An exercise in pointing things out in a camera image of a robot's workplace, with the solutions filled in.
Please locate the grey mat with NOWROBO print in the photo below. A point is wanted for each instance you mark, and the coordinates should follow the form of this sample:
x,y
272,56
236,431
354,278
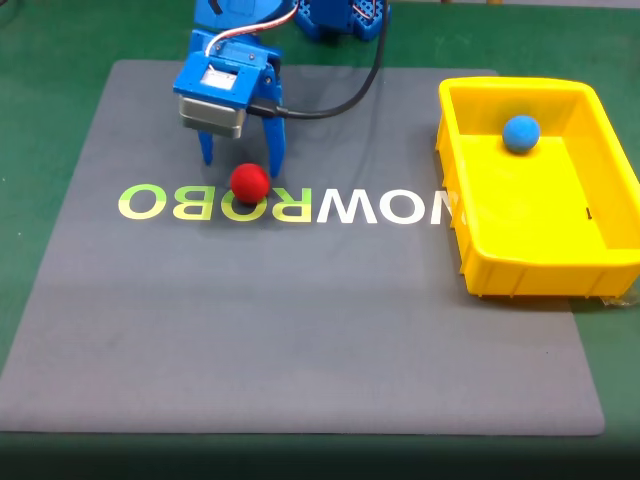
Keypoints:
x,y
280,310

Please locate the red ball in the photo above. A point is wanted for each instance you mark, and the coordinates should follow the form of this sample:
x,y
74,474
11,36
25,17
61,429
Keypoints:
x,y
250,183

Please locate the clear plastic scrap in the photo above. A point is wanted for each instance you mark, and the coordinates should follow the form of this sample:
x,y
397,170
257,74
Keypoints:
x,y
617,301

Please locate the yellow plastic bin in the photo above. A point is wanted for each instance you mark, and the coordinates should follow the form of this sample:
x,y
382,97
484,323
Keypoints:
x,y
520,215

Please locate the blue ball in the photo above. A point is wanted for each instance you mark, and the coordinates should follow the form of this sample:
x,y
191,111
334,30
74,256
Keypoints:
x,y
521,133

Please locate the silver camera box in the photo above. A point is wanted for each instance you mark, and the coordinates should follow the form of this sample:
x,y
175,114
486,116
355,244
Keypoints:
x,y
210,115

